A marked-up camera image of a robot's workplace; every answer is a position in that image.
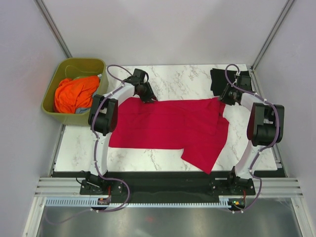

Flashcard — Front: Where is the aluminium frame post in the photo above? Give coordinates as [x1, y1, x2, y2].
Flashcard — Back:
[250, 0, 296, 71]
[34, 0, 72, 58]

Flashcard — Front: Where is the olive green plastic bin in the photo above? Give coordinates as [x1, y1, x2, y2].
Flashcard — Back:
[41, 58, 109, 126]

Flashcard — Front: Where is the white slotted cable duct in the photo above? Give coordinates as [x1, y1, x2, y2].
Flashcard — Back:
[45, 195, 247, 207]

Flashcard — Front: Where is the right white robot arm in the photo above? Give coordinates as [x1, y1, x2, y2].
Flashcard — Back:
[219, 74, 284, 195]

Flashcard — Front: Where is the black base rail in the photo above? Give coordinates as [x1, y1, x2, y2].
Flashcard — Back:
[52, 170, 290, 202]

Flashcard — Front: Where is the folded black t shirt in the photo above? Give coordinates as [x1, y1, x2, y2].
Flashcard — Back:
[210, 69, 250, 97]

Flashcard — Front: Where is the magenta red t shirt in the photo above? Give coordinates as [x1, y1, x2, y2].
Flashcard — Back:
[109, 98, 229, 174]

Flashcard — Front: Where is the orange t shirt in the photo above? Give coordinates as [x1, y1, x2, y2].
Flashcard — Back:
[53, 76, 100, 114]

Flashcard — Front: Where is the left aluminium frame post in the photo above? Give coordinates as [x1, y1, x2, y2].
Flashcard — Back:
[34, 0, 72, 58]

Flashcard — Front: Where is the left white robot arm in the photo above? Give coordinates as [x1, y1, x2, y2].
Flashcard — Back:
[88, 69, 158, 194]

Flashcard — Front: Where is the right aluminium frame post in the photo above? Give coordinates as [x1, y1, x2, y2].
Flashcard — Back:
[250, 0, 296, 71]

